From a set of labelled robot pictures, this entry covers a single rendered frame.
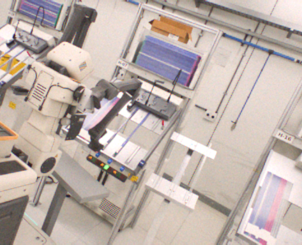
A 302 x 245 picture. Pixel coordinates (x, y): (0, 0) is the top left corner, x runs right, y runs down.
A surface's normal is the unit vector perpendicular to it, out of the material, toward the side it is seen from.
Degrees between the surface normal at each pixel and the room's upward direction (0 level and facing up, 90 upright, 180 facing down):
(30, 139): 82
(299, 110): 90
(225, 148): 90
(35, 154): 82
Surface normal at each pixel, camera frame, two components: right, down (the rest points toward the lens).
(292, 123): -0.36, 0.04
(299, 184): 0.02, -0.62
